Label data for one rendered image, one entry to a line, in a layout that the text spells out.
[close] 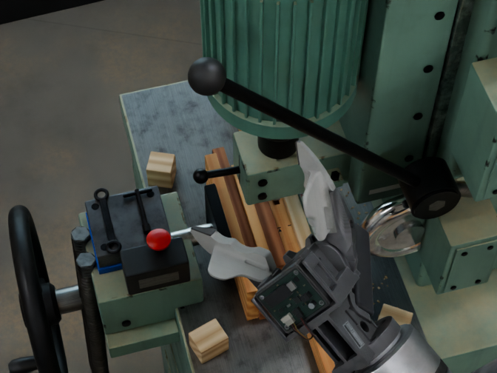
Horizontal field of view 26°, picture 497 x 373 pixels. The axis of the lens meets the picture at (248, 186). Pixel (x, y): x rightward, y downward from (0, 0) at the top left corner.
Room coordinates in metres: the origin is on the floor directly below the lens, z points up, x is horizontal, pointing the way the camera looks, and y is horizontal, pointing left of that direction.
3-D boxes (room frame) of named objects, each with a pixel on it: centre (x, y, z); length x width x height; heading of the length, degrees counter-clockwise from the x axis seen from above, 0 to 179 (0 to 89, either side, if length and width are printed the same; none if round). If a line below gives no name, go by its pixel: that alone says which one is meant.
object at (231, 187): (0.75, 0.01, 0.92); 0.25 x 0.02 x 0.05; 15
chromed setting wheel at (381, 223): (0.70, -0.20, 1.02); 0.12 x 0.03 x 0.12; 105
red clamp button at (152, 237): (0.68, 0.11, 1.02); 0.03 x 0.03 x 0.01
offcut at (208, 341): (0.59, 0.05, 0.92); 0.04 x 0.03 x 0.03; 122
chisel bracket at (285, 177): (0.79, -0.06, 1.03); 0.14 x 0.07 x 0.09; 105
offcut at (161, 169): (0.85, 0.12, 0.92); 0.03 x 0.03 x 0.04; 81
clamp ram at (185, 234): (0.73, 0.07, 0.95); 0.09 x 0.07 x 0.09; 15
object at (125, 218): (0.70, 0.14, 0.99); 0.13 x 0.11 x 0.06; 15
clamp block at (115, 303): (0.71, 0.14, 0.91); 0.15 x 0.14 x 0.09; 15
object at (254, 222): (0.75, -0.01, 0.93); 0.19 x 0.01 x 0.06; 15
